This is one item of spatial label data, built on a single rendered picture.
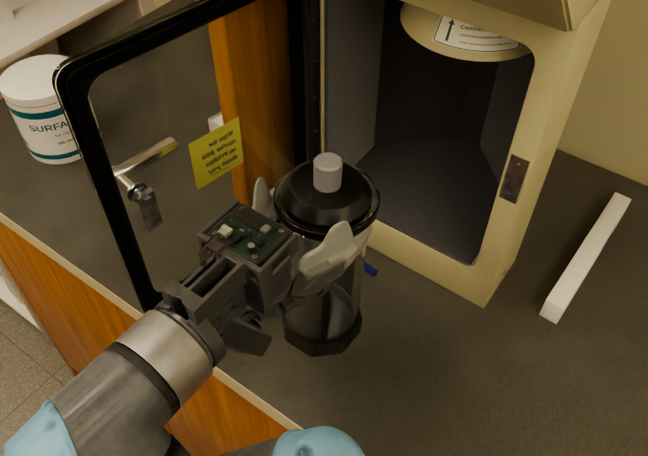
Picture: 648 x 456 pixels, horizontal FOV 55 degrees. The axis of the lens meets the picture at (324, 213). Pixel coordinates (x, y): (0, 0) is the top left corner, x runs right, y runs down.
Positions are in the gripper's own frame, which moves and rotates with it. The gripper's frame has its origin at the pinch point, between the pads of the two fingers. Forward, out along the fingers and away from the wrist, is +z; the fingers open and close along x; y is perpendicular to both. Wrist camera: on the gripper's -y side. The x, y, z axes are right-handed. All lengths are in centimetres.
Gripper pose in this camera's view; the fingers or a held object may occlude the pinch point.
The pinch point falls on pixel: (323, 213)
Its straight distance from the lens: 64.7
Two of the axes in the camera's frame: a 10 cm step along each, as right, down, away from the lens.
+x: -8.1, -4.3, 3.9
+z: 5.8, -5.9, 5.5
